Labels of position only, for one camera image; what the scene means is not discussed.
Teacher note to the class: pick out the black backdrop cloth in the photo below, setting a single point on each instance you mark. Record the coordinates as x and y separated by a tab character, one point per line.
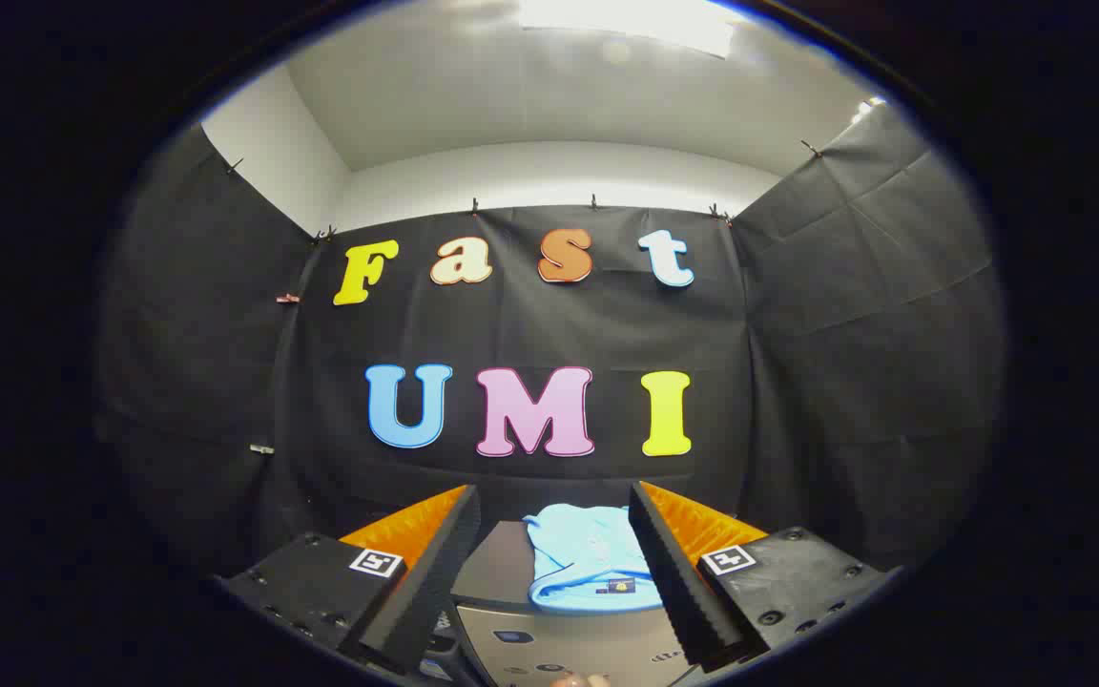
530	324

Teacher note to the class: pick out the grey box-shaped appliance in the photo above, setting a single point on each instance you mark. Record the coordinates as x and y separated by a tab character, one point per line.
492	572

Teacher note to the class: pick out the light blue shirt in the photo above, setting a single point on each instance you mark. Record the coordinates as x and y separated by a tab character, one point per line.
578	553

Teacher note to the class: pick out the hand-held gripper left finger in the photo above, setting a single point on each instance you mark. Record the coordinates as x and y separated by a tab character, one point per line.
435	572

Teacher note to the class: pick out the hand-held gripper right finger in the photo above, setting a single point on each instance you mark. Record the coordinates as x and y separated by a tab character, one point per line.
673	572

